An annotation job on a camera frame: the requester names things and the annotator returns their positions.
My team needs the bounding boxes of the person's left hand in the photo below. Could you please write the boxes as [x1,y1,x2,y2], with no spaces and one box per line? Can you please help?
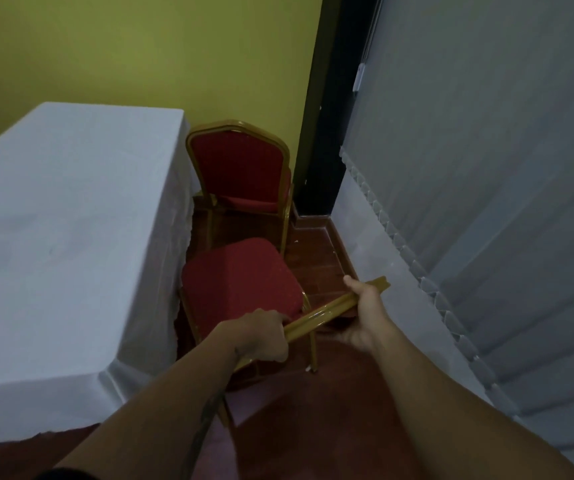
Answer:
[223,309,290,364]

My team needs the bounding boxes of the person's right hand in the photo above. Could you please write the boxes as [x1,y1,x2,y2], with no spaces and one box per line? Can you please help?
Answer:
[333,275,391,354]

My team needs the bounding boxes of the red gold-framed banquet chair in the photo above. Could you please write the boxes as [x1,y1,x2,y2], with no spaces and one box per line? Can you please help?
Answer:
[179,238,392,428]
[185,120,300,257]

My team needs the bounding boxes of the person's right forearm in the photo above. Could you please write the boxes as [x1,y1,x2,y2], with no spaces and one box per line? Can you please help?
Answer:
[367,317,574,480]

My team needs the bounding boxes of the person's left forearm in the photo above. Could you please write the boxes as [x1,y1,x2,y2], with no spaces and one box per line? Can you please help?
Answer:
[51,322,260,480]

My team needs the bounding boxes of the grey vertical window blinds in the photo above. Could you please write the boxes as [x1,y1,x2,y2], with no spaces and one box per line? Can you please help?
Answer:
[338,0,574,465]

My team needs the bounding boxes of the white tablecloth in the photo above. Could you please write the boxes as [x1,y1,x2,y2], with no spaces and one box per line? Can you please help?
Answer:
[0,102,192,453]

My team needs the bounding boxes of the black door frame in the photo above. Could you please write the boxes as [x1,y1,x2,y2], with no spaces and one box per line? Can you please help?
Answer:
[294,0,383,217]

